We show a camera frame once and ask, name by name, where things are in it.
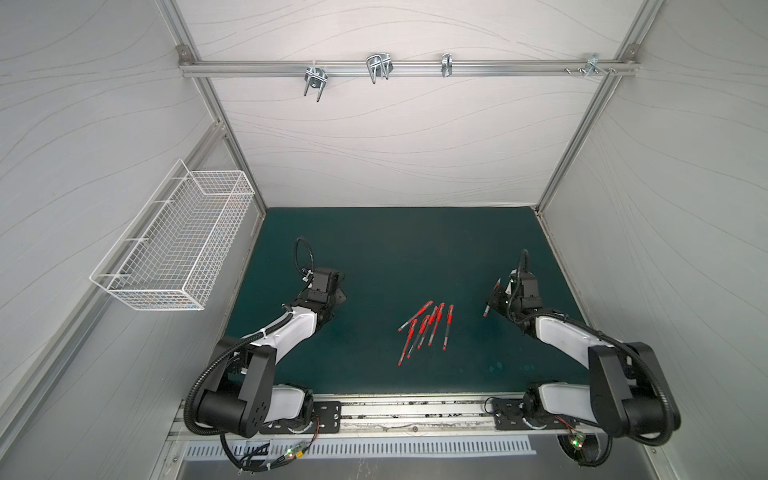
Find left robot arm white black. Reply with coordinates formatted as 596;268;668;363
183;269;346;438

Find small metal bracket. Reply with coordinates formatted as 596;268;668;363
441;53;453;78

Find metal u-bolt clamp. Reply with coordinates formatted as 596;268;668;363
365;53;393;84
303;66;328;102

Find left base cable bundle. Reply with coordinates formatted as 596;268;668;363
218;413;319;474

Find metal bolt clamp right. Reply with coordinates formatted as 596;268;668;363
563;54;618;78

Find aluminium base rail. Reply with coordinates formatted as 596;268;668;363
167;392;661;442

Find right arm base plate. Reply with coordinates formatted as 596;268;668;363
483;397;568;432

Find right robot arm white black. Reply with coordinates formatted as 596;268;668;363
486;267;682;446

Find white wire basket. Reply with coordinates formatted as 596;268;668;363
89;159;255;311

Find red pen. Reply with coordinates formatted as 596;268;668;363
397;318;417;367
483;278;502;318
397;300;434;332
406;314;431;359
417;306;437;349
428;302;445;346
442;304;454;351

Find green table mat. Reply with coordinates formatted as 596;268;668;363
226;208;588;394

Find white slotted cable duct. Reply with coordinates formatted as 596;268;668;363
184;435;537;461

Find metal U-bolt clamp middle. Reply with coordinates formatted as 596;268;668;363
365;53;393;84

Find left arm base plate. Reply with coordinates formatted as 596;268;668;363
259;401;342;435

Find aluminium crossbar rail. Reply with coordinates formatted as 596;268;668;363
179;58;641;78

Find metal U-bolt clamp left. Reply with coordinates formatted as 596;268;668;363
303;66;328;102

